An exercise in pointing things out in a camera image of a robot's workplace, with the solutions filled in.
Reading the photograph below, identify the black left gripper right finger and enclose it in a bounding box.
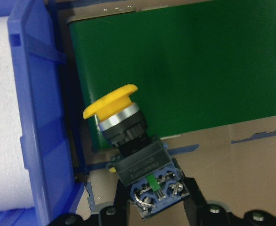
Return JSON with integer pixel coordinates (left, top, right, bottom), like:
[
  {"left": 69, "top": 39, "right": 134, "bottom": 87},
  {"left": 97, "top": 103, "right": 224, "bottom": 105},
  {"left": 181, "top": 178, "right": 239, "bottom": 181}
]
[{"left": 183, "top": 177, "right": 207, "bottom": 226}]

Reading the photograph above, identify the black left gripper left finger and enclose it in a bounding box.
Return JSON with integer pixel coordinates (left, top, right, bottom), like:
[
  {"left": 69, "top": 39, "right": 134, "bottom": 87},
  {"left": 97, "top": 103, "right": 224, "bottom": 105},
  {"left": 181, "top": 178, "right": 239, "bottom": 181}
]
[{"left": 111, "top": 180, "right": 130, "bottom": 226}]

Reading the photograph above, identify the yellow push button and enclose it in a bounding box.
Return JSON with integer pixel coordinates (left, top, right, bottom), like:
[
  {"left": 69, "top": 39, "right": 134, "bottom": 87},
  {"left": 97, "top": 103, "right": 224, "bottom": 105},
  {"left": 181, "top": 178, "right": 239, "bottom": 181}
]
[{"left": 83, "top": 84, "right": 189, "bottom": 219}]

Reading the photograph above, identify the blue bin left side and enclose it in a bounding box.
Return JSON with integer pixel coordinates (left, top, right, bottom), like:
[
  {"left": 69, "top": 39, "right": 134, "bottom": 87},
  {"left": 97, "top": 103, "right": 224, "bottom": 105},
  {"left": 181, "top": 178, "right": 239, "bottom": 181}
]
[{"left": 0, "top": 0, "right": 84, "bottom": 226}]

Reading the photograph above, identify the white foam bin liner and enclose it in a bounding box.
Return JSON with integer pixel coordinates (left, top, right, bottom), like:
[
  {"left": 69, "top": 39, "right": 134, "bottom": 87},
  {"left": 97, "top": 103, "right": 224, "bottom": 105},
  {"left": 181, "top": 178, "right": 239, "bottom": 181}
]
[{"left": 0, "top": 17, "right": 33, "bottom": 211}]

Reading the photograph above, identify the green conveyor belt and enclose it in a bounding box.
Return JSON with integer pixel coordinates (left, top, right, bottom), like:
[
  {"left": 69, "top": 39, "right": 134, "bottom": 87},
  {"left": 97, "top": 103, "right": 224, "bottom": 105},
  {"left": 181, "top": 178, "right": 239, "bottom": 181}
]
[{"left": 66, "top": 0, "right": 276, "bottom": 153}]

